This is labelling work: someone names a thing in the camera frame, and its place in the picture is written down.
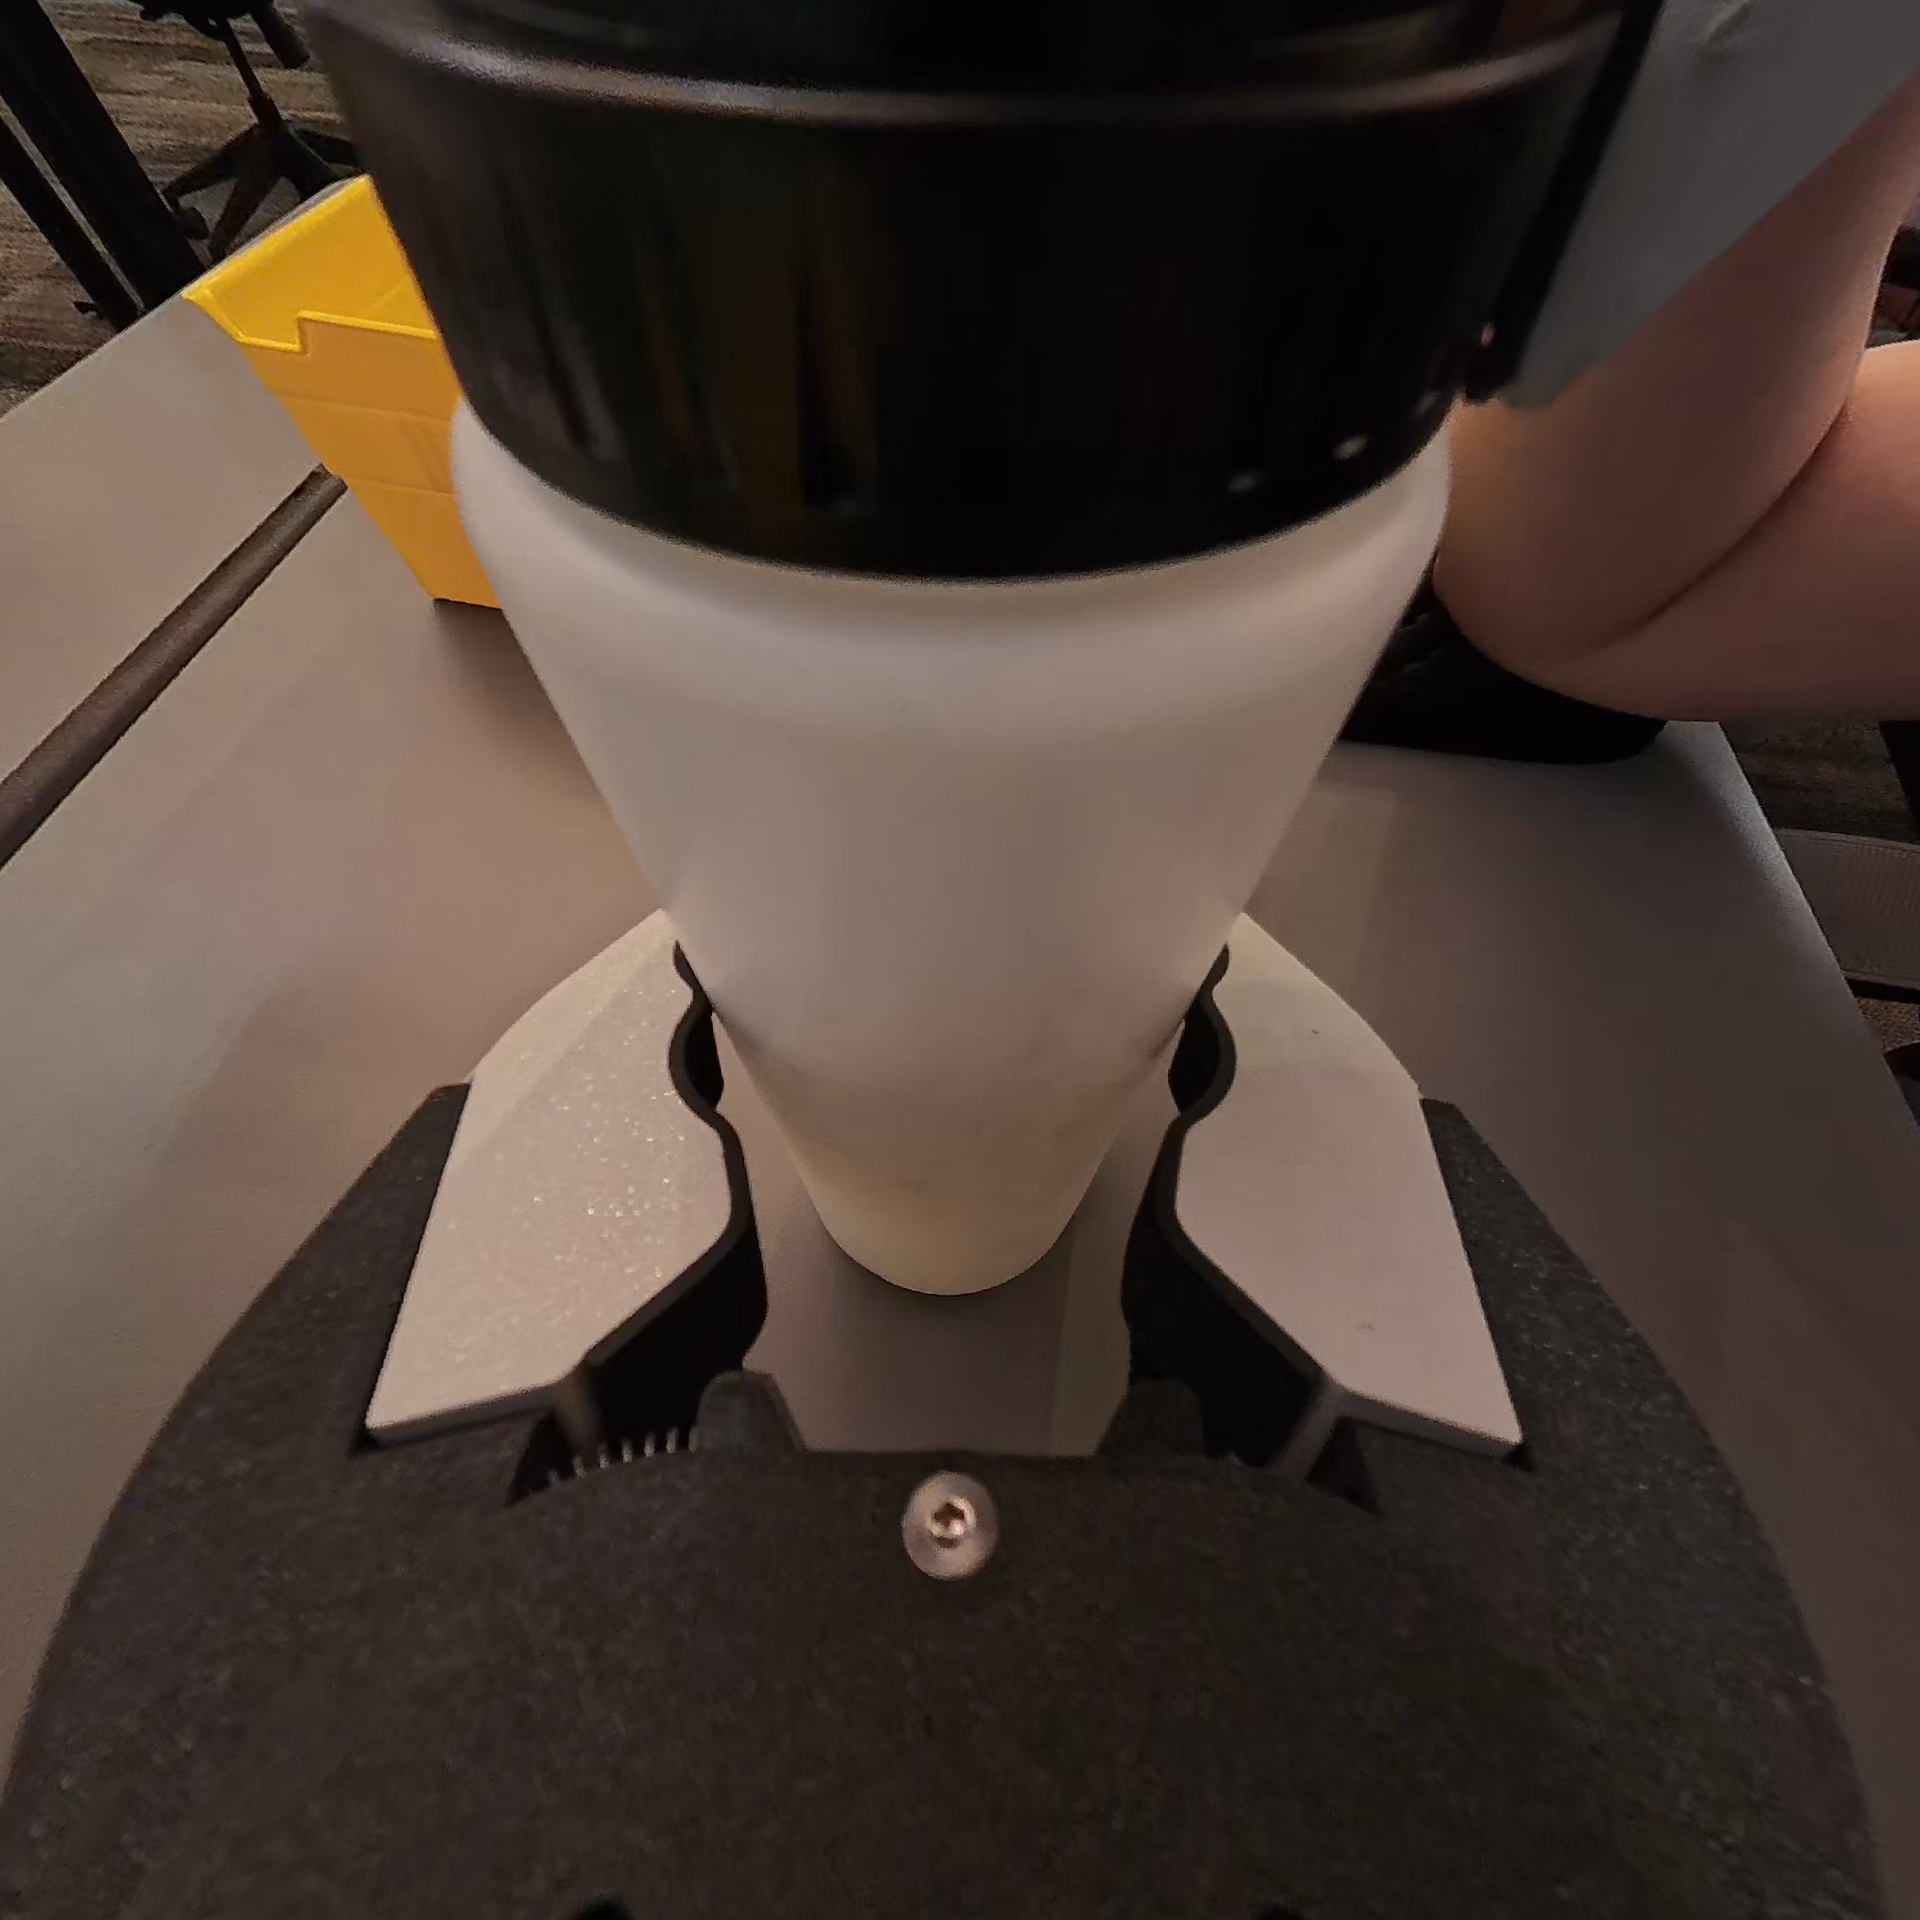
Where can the black bottle lid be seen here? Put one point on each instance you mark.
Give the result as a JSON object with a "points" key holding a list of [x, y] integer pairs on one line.
{"points": [[974, 299]]}

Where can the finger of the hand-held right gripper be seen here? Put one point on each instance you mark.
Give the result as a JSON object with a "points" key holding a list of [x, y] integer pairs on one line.
{"points": [[1725, 119]]}

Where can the person's right forearm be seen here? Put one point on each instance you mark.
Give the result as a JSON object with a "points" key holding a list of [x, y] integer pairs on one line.
{"points": [[1695, 524]]}

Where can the black wrist rest pad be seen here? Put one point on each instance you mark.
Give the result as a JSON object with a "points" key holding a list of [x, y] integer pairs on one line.
{"points": [[1441, 704]]}

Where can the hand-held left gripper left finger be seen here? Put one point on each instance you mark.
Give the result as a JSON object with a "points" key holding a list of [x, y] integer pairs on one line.
{"points": [[548, 1244]]}

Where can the person's leg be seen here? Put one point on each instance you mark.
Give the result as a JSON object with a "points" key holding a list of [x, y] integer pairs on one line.
{"points": [[1862, 900]]}

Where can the black metal stand legs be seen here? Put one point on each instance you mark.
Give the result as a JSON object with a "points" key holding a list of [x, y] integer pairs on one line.
{"points": [[91, 180]]}

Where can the yellow plastic bin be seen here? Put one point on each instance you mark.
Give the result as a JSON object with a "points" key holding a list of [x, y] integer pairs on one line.
{"points": [[359, 388]]}

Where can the black chair base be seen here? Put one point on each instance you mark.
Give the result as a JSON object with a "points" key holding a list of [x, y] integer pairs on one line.
{"points": [[260, 143]]}

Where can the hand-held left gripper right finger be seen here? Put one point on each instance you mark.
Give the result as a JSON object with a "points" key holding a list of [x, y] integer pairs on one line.
{"points": [[1342, 1244]]}

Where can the white plastic bottle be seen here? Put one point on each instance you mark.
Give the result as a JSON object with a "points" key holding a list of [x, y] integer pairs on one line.
{"points": [[946, 825]]}

